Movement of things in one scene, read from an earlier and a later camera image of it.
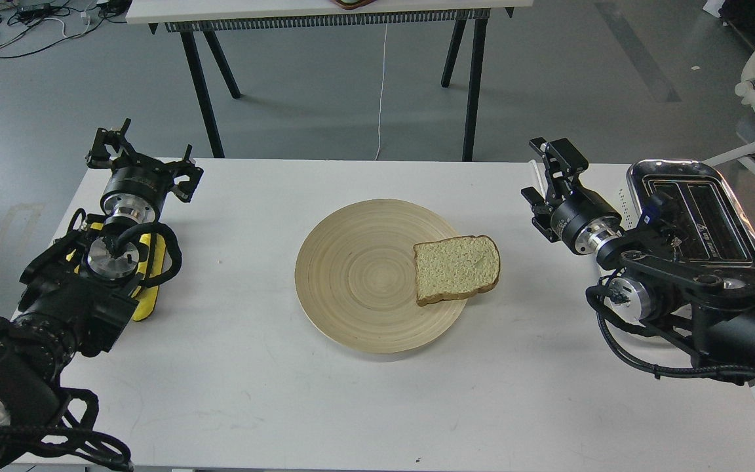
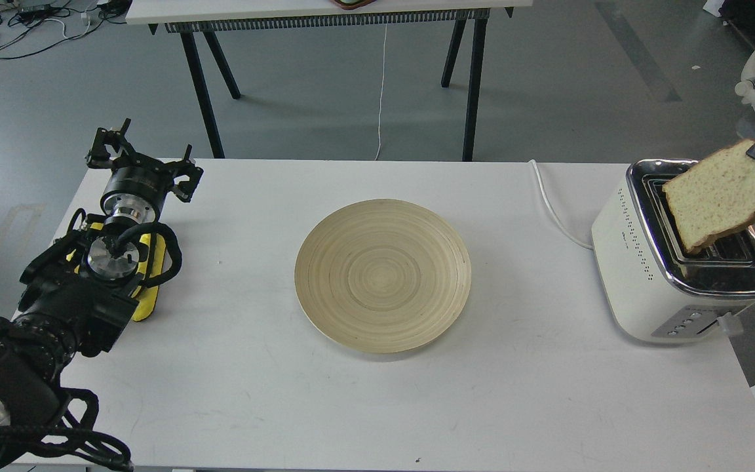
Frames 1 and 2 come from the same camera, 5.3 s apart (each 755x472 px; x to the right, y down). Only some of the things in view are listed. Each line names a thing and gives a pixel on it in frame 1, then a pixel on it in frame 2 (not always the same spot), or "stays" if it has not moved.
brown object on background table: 352,4 stays
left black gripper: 137,186 stays
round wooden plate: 355,277 stays
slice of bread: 455,267 → 725,193
